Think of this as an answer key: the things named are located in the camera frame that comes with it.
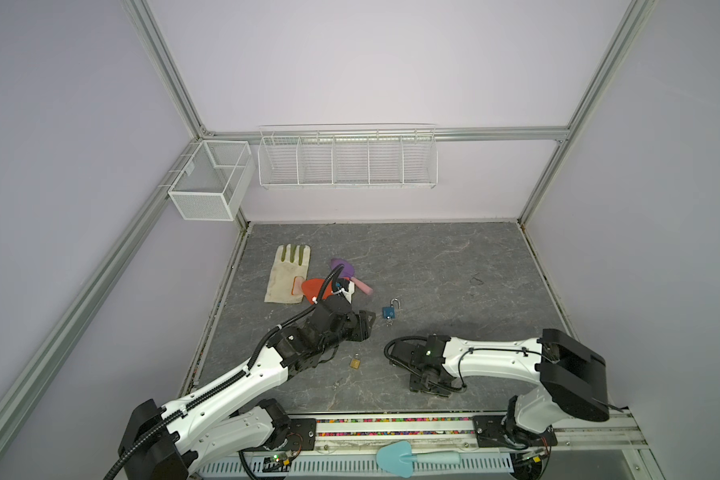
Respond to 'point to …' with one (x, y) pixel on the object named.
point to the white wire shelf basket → (348, 156)
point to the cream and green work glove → (290, 261)
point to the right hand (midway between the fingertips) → (422, 391)
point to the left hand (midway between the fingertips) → (367, 320)
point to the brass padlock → (355, 361)
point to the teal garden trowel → (398, 456)
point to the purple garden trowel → (348, 271)
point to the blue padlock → (390, 312)
